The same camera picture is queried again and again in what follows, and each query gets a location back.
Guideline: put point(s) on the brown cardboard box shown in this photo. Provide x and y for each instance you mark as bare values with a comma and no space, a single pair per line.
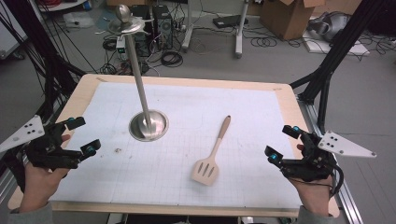
288,17

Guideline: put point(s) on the white round table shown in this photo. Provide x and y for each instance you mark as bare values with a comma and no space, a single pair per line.
62,4

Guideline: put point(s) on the black metal frame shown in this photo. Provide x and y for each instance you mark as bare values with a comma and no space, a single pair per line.
46,62
339,46

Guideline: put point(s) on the flat black device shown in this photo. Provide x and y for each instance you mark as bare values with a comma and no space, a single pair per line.
229,21

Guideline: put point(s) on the beige slotted spatula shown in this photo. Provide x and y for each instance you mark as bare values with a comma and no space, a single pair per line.
205,169

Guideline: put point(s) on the black computer tower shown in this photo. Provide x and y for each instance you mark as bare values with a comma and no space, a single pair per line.
162,25
141,40

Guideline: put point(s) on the aluminium rail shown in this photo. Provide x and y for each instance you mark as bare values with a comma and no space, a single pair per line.
4,186
350,199

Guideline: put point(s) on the small white power box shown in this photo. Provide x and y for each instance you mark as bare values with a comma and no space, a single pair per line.
120,46

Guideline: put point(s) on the tall metal utensil stand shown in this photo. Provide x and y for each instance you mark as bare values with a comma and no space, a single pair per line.
140,90

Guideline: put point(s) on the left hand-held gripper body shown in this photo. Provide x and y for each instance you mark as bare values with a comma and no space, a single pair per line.
46,149

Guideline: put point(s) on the person's left hand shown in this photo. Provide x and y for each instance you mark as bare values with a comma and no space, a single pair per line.
39,186

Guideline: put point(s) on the white flat board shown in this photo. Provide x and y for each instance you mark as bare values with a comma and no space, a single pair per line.
351,49

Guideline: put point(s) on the white grid mat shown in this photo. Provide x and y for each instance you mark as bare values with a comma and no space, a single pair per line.
174,174

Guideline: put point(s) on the person's right hand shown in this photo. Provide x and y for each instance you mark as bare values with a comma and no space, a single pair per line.
313,196

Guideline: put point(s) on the white stand leg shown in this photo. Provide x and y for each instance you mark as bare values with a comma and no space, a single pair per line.
239,37
188,34

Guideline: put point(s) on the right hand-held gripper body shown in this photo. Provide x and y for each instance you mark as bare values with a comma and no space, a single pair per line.
314,161

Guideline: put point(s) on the grey bag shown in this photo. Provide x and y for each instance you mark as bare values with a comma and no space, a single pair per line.
330,26

